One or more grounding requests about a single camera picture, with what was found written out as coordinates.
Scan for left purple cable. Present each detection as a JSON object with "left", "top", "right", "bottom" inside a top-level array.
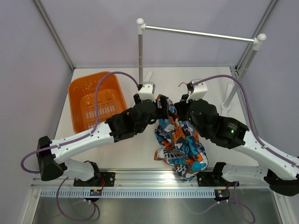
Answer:
[{"left": 20, "top": 71, "right": 141, "bottom": 222}]

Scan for aluminium corner frame post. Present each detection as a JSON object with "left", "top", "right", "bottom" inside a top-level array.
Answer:
[{"left": 32, "top": 0, "right": 76, "bottom": 71}]

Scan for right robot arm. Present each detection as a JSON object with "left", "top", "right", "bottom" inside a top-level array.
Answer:
[{"left": 174, "top": 95, "right": 299, "bottom": 196}]

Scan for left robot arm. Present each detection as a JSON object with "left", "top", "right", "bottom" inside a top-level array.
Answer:
[{"left": 36, "top": 94, "right": 169, "bottom": 186}]

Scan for right aluminium frame post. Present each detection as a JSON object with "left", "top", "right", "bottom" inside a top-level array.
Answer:
[{"left": 235, "top": 0, "right": 280, "bottom": 75}]

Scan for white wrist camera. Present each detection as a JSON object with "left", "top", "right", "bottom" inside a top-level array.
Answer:
[
  {"left": 137, "top": 82, "right": 156, "bottom": 102},
  {"left": 186, "top": 79, "right": 208, "bottom": 103}
]

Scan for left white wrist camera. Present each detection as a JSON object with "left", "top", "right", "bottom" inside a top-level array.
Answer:
[{"left": 137, "top": 82, "right": 156, "bottom": 102}]

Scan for white slotted cable duct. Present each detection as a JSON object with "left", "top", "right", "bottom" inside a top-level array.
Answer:
[{"left": 40, "top": 189, "right": 216, "bottom": 198}]

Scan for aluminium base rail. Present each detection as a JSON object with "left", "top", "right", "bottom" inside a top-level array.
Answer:
[{"left": 30, "top": 168, "right": 285, "bottom": 190}]

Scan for orange plastic basket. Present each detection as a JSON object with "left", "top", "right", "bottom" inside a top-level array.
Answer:
[{"left": 68, "top": 71, "right": 127, "bottom": 133}]

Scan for pink clothes hanger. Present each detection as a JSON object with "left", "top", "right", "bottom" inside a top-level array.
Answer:
[{"left": 178, "top": 82, "right": 192, "bottom": 135}]

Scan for colourful patterned shorts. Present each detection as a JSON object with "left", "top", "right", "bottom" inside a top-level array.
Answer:
[{"left": 154, "top": 97, "right": 208, "bottom": 182}]

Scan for silver white clothes rack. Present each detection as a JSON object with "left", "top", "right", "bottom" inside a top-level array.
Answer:
[{"left": 136, "top": 18, "right": 267, "bottom": 112}]

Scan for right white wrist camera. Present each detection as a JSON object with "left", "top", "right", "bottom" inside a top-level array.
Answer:
[{"left": 186, "top": 79, "right": 208, "bottom": 103}]

